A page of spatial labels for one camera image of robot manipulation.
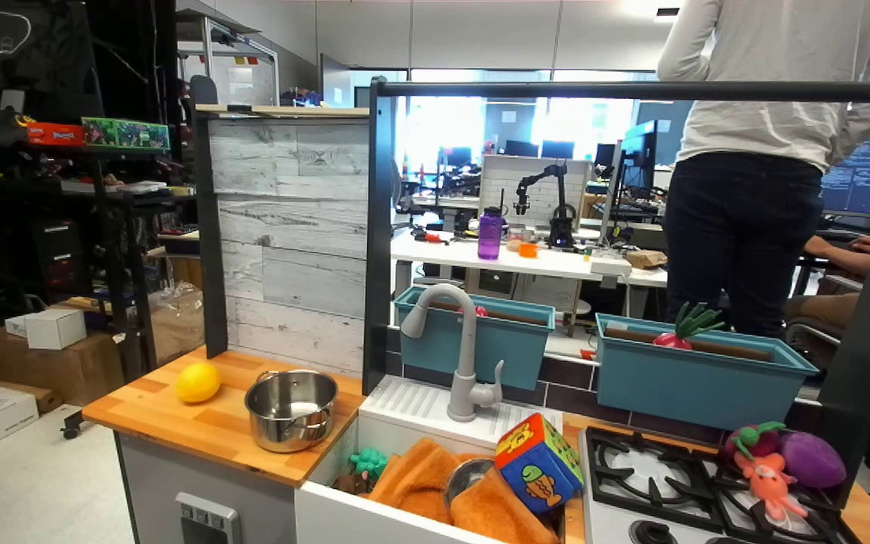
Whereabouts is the red box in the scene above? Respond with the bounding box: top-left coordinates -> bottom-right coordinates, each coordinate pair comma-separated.
21,117 -> 92,151

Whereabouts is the black computer monitor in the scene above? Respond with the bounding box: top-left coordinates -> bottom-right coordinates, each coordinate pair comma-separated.
615,117 -> 660,204

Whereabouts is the green box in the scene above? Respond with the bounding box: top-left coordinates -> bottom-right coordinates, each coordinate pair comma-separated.
78,116 -> 173,158

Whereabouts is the black window frame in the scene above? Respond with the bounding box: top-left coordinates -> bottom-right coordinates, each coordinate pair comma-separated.
358,76 -> 870,508

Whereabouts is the white toy sink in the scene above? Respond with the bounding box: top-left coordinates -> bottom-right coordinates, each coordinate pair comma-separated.
292,372 -> 590,544

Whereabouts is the red radish toy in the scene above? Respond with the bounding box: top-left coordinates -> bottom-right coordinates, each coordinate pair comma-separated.
650,300 -> 725,354

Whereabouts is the purple water bottle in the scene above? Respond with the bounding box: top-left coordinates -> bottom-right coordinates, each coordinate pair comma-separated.
473,187 -> 507,264

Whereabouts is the purple eggplant plush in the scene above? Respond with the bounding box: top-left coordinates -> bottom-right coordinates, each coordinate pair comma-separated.
721,421 -> 848,491

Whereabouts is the black toy stove top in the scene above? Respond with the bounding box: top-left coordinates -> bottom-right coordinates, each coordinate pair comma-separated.
579,423 -> 856,544

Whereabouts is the brown cardboard box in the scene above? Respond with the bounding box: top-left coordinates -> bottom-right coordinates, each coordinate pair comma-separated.
0,325 -> 128,407

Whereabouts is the plastic covered box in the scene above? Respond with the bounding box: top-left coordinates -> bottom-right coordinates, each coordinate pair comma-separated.
148,281 -> 204,366

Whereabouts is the pink plush toy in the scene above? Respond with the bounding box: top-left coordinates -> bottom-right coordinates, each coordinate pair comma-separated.
731,451 -> 809,526

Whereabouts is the white cardboard box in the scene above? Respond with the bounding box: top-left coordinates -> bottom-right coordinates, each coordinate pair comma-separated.
3,306 -> 89,354

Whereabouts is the small teal planter box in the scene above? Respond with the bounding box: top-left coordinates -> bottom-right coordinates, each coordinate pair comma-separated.
391,284 -> 559,393

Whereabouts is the small steel bowl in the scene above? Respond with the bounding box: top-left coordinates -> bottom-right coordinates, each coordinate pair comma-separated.
441,455 -> 498,508

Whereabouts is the grey toy faucet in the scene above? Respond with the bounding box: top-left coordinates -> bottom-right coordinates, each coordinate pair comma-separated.
397,281 -> 507,426

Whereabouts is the white office desk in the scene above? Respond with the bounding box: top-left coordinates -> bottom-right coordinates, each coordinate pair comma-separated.
388,228 -> 670,321

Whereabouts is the yellow lemon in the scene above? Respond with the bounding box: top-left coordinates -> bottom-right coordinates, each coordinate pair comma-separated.
173,356 -> 227,407

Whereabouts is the blue screen monitor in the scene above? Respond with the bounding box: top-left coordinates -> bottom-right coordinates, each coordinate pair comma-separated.
821,117 -> 870,219

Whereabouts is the black shelf rack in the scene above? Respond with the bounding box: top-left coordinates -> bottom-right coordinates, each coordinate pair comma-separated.
0,101 -> 182,386

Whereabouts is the person in white shirt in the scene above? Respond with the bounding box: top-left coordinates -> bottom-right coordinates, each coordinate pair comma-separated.
655,0 -> 870,342

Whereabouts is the white board panel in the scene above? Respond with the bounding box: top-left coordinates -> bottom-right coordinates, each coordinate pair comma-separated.
478,151 -> 592,229

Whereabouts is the colourful snack box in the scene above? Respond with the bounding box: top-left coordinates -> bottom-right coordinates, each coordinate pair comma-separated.
490,411 -> 590,521

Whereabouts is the seated person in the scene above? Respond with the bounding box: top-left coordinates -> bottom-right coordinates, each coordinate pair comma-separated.
783,229 -> 870,345

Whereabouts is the large teal planter box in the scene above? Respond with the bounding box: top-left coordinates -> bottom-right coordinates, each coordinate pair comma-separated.
592,311 -> 821,436

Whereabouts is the green toy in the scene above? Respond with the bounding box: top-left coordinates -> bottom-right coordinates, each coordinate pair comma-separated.
343,443 -> 391,484

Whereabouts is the stainless steel pot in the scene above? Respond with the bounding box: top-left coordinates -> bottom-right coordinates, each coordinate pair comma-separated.
240,366 -> 340,455

